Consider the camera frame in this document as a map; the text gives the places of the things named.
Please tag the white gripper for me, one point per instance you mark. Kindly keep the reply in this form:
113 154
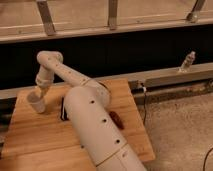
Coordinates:
44 79

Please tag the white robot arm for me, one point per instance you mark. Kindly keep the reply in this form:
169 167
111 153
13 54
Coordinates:
85 104

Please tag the black and white striped block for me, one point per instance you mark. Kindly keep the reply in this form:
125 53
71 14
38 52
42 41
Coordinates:
63 114

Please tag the wooden table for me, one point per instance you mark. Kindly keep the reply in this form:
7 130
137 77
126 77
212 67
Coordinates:
44 142

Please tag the dark red oblong object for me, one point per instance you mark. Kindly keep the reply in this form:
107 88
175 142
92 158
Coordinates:
116 119

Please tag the clear bottle on ledge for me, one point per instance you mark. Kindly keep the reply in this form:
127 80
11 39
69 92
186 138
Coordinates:
188 61

